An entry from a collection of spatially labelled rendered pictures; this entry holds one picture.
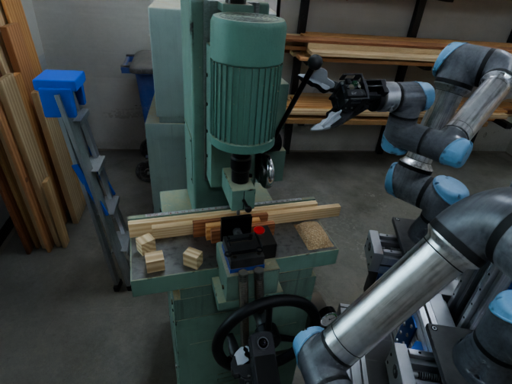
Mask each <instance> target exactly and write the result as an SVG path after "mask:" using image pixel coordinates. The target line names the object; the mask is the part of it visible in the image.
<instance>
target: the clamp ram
mask: <svg viewBox="0 0 512 384"><path fill-rule="evenodd" d="M251 224H252V215H251V214H246V215H239V216H227V217H221V229H220V241H221V242H222V240H223V236H228V235H239V234H245V233H251Z"/></svg>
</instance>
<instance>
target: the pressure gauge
mask: <svg viewBox="0 0 512 384"><path fill-rule="evenodd" d="M319 313H320V317H321V324H322V325H324V326H328V325H329V324H330V323H331V322H332V321H334V320H335V319H336V318H337V317H338V314H337V313H336V311H335V309H334V307H332V306H326V307H324V308H323V309H321V310H320V311H319ZM335 316H336V317H335ZM329 319H331V320H329Z"/></svg>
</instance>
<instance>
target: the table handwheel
mask: <svg viewBox="0 0 512 384"><path fill-rule="evenodd" d="M279 306H292V307H296V308H300V309H302V310H304V311H305V312H307V313H308V315H309V318H310V323H309V327H312V326H319V327H320V325H321V317H320V313H319V311H318V309H317V307H316V306H315V305H314V304H313V303H312V302H311V301H310V300H308V299H306V298H304V297H301V296H297V295H292V294H278V295H272V296H265V297H263V298H260V299H256V300H254V301H252V302H250V303H248V304H246V305H244V306H242V307H241V308H239V309H237V310H235V311H234V312H233V313H232V314H231V315H229V316H228V317H227V318H226V319H225V320H224V321H223V322H222V324H221V325H220V326H219V327H218V329H217V330H216V333H215V334H214V337H213V342H212V353H213V357H214V359H215V361H216V362H217V363H218V364H219V365H220V366H221V367H222V368H224V369H226V370H228V371H231V362H232V357H230V355H229V356H228V357H227V356H226V355H225V353H224V351H223V344H224V341H225V339H226V337H227V335H228V333H229V332H230V331H231V330H232V329H233V328H234V327H235V326H236V325H237V324H238V323H240V322H241V321H243V320H244V319H246V318H247V317H249V316H251V315H253V316H254V320H255V322H256V325H257V328H256V329H255V331H254V332H255V333H256V332H262V331H269V332H271V333H272V335H273V338H274V346H275V348H276V347H278V345H279V344H280V342H281V341H286V342H293V340H294V338H295V336H290V335H285V334H280V333H279V331H278V329H277V326H276V324H275V323H273V322H272V314H273V308H274V307H279ZM265 309H266V310H265ZM263 310H264V312H263V313H262V314H257V312H260V311H263ZM276 357H277V365H278V367H279V366H282V365H284V364H286V363H288V362H290V361H291V360H293V359H295V358H296V356H295V353H294V350H293V347H291V348H290V349H289V350H286V351H285V352H283V353H281V354H279V355H277V356H276Z"/></svg>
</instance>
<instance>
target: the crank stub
mask: <svg viewBox="0 0 512 384"><path fill-rule="evenodd" d="M227 341H228V348H229V354H230V357H233V356H234V355H235V352H236V351H237V350H238V349H239V346H238V343H237V340H236V339H235V336H234V334H233V333H229V334H228V335H227Z"/></svg>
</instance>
